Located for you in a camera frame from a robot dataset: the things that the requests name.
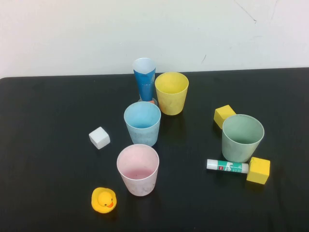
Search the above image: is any clear plastic cone holder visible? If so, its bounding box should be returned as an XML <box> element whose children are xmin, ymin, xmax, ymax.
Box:
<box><xmin>138</xmin><ymin>96</ymin><xmax>158</xmax><ymax>107</ymax></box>

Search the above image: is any light blue plastic cup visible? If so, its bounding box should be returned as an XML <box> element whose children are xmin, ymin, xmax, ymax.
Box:
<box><xmin>123</xmin><ymin>101</ymin><xmax>162</xmax><ymax>148</ymax></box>

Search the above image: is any white cube block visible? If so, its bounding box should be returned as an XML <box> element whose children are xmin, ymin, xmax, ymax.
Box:
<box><xmin>88</xmin><ymin>126</ymin><xmax>112</xmax><ymax>150</ymax></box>

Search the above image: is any yellow rubber duck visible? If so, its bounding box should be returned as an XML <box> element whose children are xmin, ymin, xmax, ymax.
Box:
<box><xmin>90</xmin><ymin>187</ymin><xmax>118</xmax><ymax>215</ymax></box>

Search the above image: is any blue paper cone cup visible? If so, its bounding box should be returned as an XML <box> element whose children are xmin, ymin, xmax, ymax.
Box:
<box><xmin>132</xmin><ymin>57</ymin><xmax>156</xmax><ymax>102</ymax></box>

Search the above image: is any yellow plastic cup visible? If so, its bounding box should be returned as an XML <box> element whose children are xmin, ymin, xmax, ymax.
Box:
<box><xmin>154</xmin><ymin>72</ymin><xmax>189</xmax><ymax>116</ymax></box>

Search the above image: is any green plastic cup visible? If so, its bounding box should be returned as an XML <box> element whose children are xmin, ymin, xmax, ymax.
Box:
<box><xmin>222</xmin><ymin>114</ymin><xmax>265</xmax><ymax>163</ymax></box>

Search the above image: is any white green glue stick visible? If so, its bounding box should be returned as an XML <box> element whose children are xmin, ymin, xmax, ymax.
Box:
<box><xmin>206</xmin><ymin>158</ymin><xmax>250</xmax><ymax>175</ymax></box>

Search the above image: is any pink plastic cup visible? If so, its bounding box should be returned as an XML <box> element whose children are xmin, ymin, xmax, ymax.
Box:
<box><xmin>116</xmin><ymin>144</ymin><xmax>160</xmax><ymax>197</ymax></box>

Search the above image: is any yellow cube block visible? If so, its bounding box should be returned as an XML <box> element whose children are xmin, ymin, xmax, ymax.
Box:
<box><xmin>213</xmin><ymin>104</ymin><xmax>237</xmax><ymax>130</ymax></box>
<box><xmin>246</xmin><ymin>156</ymin><xmax>271</xmax><ymax>186</ymax></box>

